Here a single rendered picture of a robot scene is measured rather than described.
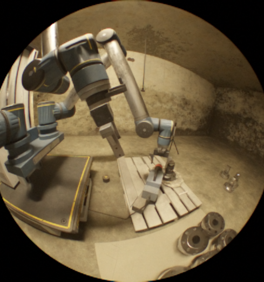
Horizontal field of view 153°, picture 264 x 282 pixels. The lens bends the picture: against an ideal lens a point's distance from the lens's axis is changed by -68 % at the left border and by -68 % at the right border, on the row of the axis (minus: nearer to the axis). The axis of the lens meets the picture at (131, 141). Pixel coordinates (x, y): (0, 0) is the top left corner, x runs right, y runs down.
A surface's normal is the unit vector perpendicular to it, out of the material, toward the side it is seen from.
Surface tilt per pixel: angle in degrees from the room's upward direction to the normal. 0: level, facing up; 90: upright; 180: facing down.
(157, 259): 0
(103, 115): 92
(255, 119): 90
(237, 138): 90
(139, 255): 0
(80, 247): 0
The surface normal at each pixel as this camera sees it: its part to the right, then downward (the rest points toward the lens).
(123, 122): 0.24, 0.36
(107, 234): 0.07, -0.93
